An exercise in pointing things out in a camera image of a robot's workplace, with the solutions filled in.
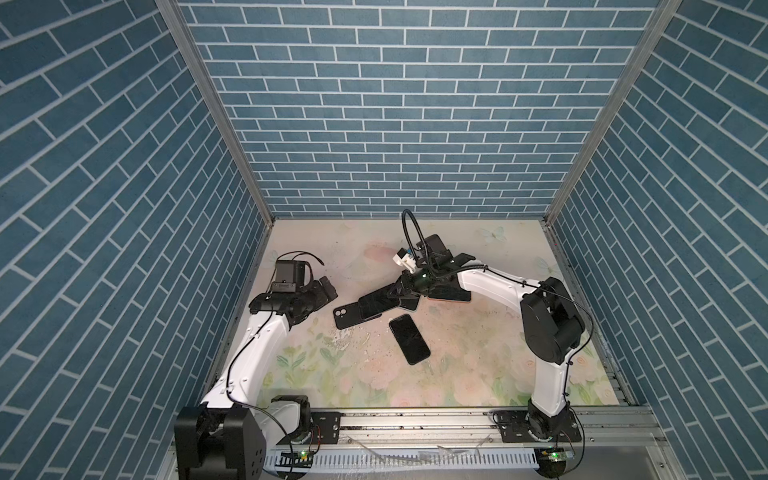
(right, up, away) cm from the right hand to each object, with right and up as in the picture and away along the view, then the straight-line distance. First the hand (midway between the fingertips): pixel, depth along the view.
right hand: (387, 292), depth 85 cm
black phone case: (-12, -9, +9) cm, 18 cm away
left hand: (-17, 0, -1) cm, 17 cm away
